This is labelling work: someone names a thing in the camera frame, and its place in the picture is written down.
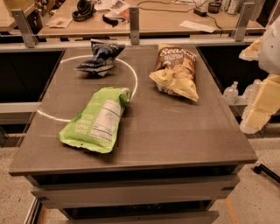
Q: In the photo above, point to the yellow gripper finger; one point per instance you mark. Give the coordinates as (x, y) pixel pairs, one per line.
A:
(251, 52)
(263, 103)

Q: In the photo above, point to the blue chip bag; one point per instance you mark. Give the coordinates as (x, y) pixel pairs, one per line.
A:
(103, 57)

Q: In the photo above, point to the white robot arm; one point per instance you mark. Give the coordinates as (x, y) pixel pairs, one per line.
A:
(269, 50)

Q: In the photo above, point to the brown chip bag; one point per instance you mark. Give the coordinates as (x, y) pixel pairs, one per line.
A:
(174, 72)

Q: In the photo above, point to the green chip bag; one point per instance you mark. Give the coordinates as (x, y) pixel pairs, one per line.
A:
(95, 127)

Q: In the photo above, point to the black mesh cup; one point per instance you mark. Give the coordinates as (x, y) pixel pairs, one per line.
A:
(214, 7)

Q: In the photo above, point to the black power adapter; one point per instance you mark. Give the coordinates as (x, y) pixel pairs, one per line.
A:
(199, 12)

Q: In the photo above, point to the white paper sheet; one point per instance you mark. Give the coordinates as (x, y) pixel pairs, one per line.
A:
(197, 27)

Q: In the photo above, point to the black sunglasses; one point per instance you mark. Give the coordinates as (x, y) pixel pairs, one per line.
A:
(109, 21)

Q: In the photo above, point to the magazine on desk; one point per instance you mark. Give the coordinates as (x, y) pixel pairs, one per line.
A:
(116, 9)

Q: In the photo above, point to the black headphones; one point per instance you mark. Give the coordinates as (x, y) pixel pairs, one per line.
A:
(85, 10)

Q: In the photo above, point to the small paper card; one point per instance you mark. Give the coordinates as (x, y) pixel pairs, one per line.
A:
(60, 23)

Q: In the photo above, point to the grey table drawer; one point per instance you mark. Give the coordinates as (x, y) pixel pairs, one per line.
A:
(135, 192)

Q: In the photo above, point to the right metal bracket post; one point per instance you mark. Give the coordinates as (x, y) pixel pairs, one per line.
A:
(241, 26)

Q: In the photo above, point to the metal bracket post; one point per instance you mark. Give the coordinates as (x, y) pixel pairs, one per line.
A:
(30, 40)
(241, 26)
(134, 25)

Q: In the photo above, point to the middle metal bracket post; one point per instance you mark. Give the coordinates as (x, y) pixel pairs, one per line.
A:
(134, 25)

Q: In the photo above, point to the left metal bracket post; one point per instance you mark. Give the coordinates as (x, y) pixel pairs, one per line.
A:
(30, 40)

